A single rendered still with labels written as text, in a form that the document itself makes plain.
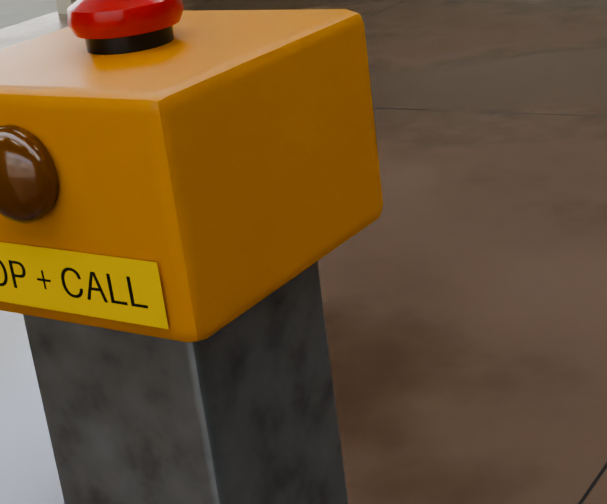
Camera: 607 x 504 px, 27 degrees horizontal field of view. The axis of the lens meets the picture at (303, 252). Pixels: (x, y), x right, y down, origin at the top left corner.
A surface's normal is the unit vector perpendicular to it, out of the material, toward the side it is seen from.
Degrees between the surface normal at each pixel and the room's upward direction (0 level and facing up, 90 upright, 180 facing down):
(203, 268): 90
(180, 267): 90
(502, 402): 0
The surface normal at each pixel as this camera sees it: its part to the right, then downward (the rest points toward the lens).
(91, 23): -0.47, 0.18
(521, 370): -0.12, -0.93
